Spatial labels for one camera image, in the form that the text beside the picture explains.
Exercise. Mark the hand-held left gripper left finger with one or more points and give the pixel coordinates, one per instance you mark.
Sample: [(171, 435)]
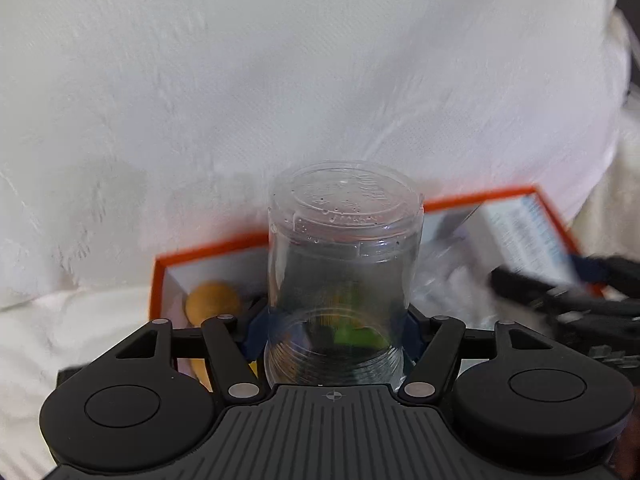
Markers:
[(255, 332)]

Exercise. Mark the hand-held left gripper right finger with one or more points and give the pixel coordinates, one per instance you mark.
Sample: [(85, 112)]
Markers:
[(414, 330)]

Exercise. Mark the white textured bedsheet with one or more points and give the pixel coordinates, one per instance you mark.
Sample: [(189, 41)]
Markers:
[(40, 350)]

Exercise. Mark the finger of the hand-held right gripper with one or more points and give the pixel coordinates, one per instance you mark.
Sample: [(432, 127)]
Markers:
[(615, 267), (530, 285)]

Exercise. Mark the yellow round object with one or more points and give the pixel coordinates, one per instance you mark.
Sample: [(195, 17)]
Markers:
[(212, 305)]

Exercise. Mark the white pillow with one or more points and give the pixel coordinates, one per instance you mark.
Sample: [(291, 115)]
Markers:
[(250, 85)]

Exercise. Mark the clear plastic jar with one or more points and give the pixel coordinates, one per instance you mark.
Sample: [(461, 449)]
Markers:
[(345, 260)]

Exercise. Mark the yellow green packet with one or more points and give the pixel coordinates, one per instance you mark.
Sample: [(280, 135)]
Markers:
[(352, 332)]

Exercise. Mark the orange storage box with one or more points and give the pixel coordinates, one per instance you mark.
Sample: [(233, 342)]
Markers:
[(158, 290)]

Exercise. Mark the white textured cushion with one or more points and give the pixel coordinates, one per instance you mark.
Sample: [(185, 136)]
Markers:
[(615, 200)]

